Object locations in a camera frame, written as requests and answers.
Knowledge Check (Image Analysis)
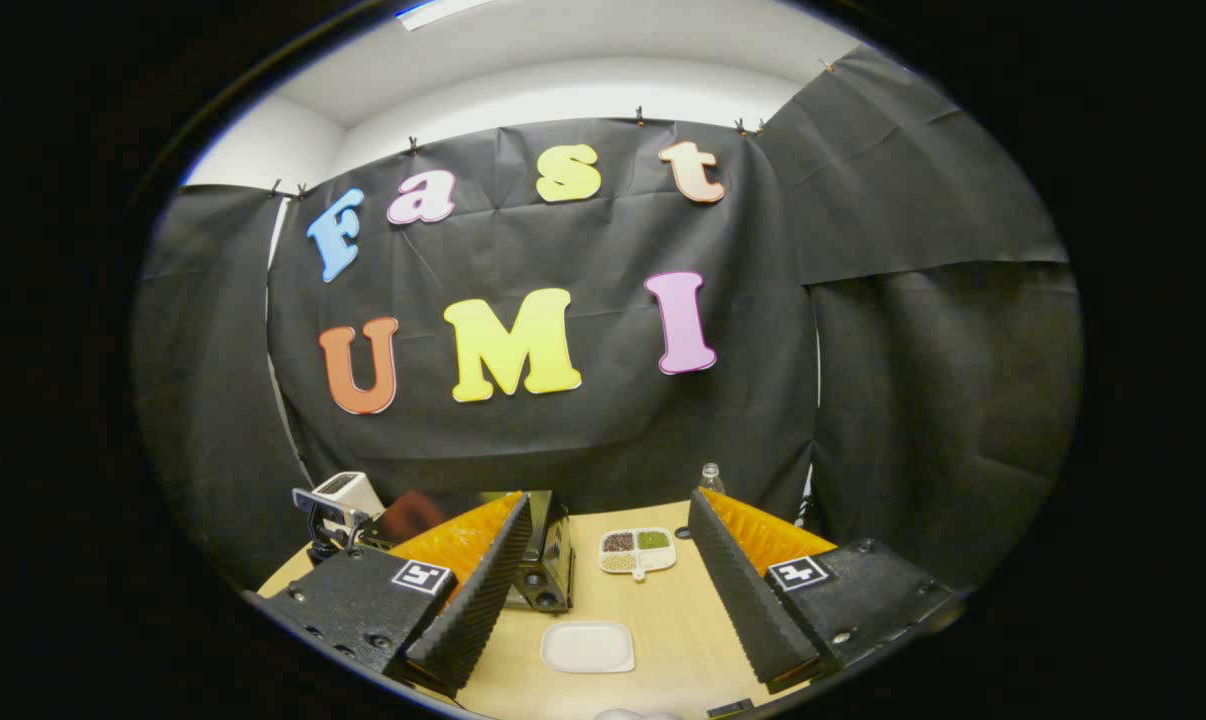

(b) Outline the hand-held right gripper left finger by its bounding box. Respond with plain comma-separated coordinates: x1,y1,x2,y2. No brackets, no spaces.
253,490,534,698

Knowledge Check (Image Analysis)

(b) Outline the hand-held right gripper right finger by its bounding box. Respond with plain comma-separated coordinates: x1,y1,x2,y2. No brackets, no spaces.
687,487,959,696

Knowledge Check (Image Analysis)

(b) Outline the black electric oven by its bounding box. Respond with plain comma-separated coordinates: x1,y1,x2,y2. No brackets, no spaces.
378,488,576,614

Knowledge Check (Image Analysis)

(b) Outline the white toaster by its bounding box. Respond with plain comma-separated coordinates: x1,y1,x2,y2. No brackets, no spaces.
318,471,387,521

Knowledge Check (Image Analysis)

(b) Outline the white divided grain dish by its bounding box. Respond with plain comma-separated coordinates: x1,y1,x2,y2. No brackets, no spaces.
598,527,678,583

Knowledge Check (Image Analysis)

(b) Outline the white rectangular plate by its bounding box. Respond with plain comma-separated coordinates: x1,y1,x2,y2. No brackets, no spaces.
540,620,636,675

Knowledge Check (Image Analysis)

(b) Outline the row of small cloth clips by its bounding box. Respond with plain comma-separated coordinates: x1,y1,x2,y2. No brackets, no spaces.
266,58,834,198

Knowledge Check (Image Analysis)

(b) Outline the long ceiling light panel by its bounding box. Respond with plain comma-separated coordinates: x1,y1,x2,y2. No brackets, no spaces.
395,0,494,31

